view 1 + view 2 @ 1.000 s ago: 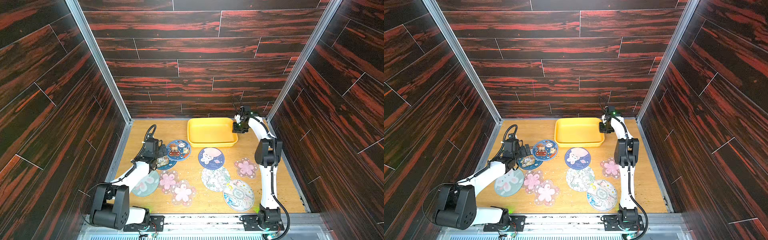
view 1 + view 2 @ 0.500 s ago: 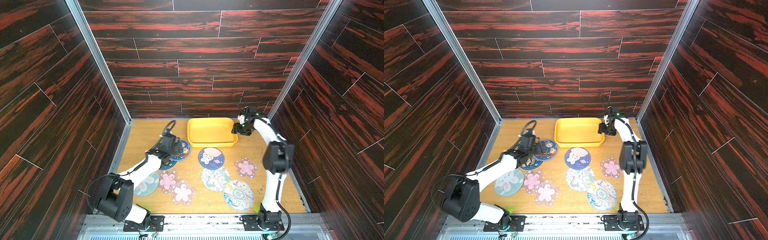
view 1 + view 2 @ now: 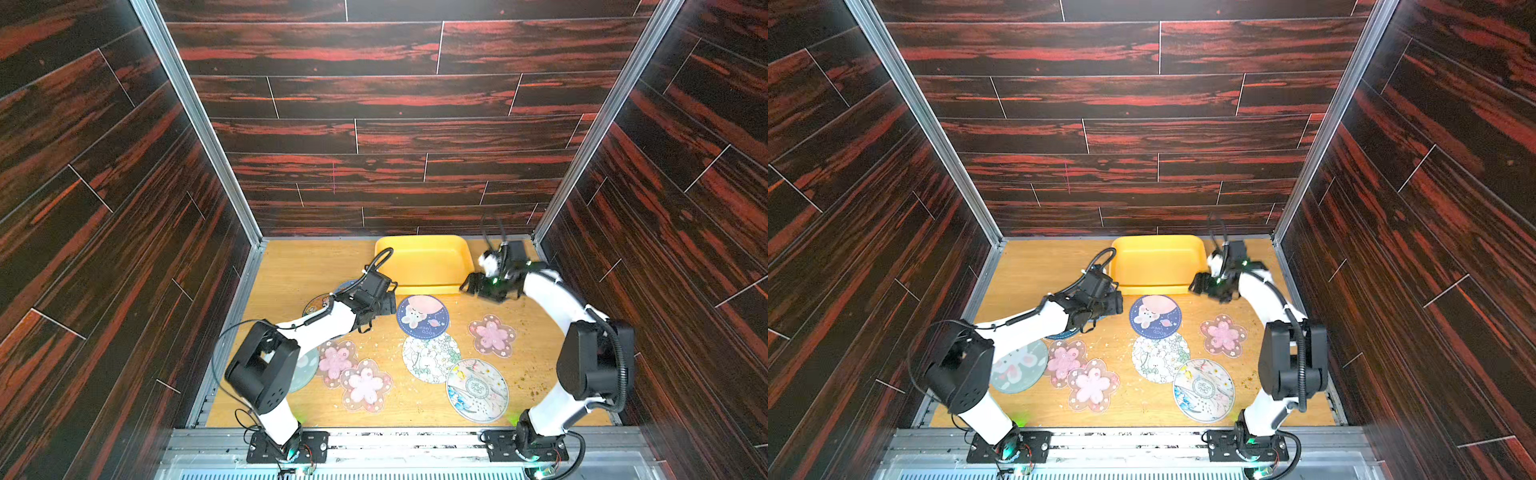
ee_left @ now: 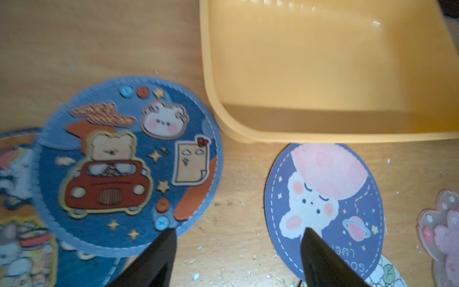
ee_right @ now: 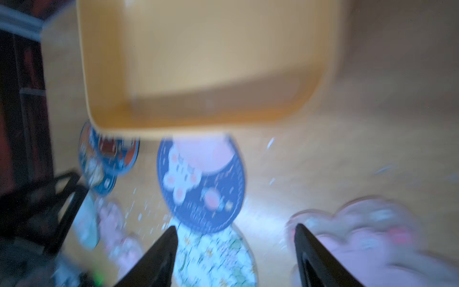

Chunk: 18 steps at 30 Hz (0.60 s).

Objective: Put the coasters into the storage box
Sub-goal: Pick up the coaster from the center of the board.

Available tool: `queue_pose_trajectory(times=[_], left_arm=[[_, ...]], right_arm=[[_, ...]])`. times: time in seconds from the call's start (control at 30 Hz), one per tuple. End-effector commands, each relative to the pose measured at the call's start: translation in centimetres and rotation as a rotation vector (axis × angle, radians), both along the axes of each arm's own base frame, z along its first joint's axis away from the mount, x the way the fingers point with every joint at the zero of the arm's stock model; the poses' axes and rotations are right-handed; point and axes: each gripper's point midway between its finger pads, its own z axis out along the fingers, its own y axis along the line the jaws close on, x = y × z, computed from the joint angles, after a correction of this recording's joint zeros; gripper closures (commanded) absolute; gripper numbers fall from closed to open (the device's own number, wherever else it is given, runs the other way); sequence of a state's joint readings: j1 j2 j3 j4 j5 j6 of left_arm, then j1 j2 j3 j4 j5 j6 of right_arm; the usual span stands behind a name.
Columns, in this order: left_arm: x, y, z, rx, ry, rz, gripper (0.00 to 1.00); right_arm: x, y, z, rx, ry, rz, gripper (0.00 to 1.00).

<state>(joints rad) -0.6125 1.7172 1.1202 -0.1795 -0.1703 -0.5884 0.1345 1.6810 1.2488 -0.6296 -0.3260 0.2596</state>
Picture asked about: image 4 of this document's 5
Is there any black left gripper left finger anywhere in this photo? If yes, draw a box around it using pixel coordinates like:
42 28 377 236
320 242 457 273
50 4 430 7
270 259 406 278
109 228 177 287

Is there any white floral round coaster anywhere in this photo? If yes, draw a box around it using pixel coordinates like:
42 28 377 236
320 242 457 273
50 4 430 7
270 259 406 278
365 255 407 287

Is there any yellow plastic storage tray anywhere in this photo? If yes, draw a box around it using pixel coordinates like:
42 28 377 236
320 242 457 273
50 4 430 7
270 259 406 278
200 1 459 143

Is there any pink flower coaster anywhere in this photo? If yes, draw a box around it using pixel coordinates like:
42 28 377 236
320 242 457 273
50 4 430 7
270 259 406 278
417 190 459 287

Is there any blue cartoon animals coaster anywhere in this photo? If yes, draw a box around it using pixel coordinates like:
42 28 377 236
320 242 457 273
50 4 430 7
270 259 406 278
1 128 128 287

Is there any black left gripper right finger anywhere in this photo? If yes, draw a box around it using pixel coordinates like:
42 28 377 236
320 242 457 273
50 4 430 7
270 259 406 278
301 227 368 287

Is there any blue red car coaster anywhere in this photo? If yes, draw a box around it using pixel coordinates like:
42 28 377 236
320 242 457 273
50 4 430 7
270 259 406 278
31 77 224 257

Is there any purple bunny moon coaster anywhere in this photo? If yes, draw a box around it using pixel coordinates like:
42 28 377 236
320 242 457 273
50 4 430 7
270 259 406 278
264 143 385 279

